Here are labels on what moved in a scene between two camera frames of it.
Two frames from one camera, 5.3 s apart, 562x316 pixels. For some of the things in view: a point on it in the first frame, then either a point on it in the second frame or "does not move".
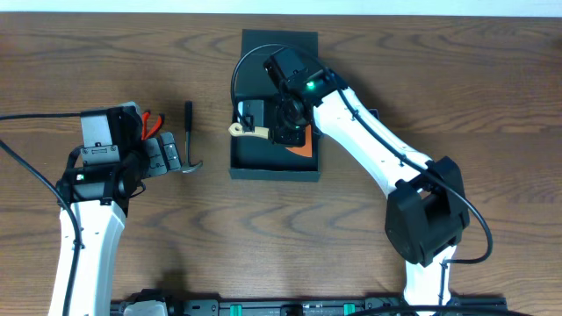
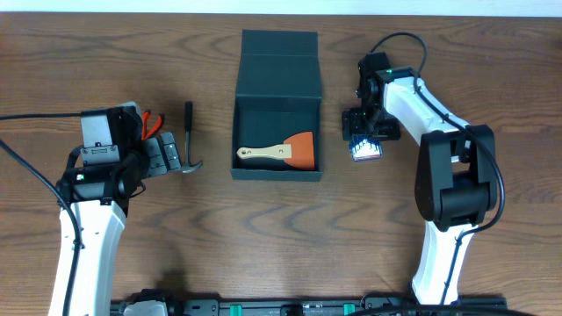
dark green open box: x=256 y=158 does not move
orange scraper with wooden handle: x=305 y=150 → x=298 y=151
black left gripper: x=143 y=157 does not move
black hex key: x=189 y=166 does not move
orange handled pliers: x=145 y=134 does not move
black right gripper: x=280 y=136 → x=351 y=125
